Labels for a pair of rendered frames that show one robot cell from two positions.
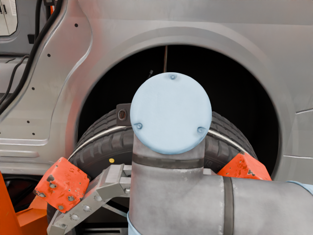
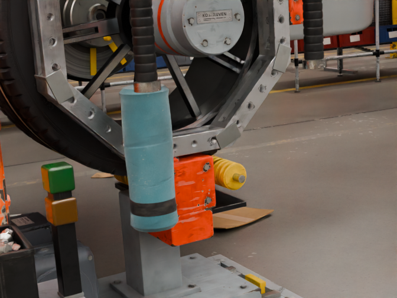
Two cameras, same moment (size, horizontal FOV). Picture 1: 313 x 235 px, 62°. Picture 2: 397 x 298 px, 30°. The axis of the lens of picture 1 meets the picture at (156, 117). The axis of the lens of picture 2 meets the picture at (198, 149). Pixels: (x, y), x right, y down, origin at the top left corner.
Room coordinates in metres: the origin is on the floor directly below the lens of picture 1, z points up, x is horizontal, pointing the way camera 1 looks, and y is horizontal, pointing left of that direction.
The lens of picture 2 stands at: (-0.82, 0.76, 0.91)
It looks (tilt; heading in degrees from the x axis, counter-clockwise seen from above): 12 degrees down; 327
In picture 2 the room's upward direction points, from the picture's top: 4 degrees counter-clockwise
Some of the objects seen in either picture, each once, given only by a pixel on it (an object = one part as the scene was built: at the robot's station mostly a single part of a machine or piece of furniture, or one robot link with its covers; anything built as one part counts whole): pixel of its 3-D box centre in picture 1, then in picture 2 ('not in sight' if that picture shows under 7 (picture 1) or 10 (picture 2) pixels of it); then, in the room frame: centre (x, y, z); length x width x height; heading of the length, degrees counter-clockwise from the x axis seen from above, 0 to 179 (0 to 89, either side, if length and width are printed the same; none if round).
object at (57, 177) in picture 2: not in sight; (58, 177); (0.20, 0.35, 0.64); 0.04 x 0.04 x 0.04; 86
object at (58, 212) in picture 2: not in sight; (61, 209); (0.20, 0.35, 0.59); 0.04 x 0.04 x 0.04; 86
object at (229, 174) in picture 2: not in sight; (206, 167); (0.53, -0.13, 0.51); 0.29 x 0.06 x 0.06; 176
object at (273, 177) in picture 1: (176, 104); not in sight; (0.99, -0.08, 1.03); 0.83 x 0.32 x 0.58; 86
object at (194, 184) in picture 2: not in sight; (172, 194); (0.48, -0.01, 0.48); 0.16 x 0.12 x 0.17; 176
